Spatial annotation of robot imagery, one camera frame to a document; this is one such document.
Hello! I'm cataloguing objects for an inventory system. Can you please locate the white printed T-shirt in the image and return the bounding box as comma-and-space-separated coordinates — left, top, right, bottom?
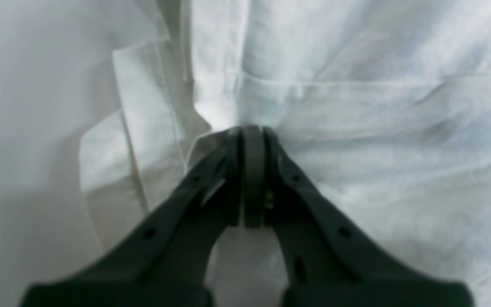
80, 0, 491, 307

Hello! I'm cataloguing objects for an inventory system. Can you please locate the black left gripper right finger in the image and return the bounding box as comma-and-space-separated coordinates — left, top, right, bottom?
242, 126, 474, 307

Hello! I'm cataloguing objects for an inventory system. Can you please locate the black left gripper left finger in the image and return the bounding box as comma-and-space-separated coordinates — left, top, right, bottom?
21, 127, 241, 307

